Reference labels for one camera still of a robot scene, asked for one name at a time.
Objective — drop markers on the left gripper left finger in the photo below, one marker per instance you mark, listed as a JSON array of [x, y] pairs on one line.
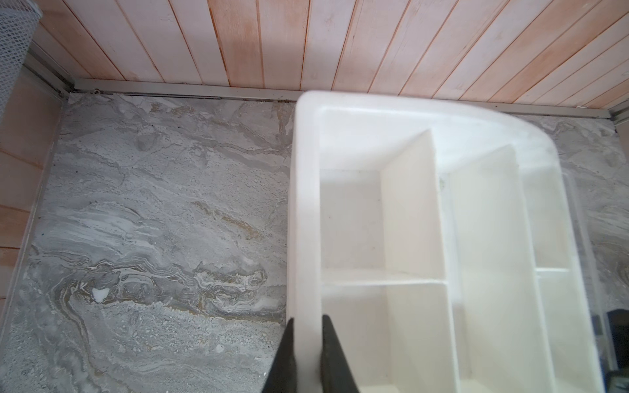
[[282, 377]]

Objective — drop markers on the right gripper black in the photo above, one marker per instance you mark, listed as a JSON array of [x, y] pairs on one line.
[[617, 380]]

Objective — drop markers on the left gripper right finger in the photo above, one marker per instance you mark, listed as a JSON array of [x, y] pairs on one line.
[[336, 375]]

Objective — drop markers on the white plastic drawer organizer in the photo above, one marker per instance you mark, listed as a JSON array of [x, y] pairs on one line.
[[438, 238]]

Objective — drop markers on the white wire mesh shelf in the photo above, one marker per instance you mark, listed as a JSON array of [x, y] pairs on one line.
[[19, 20]]

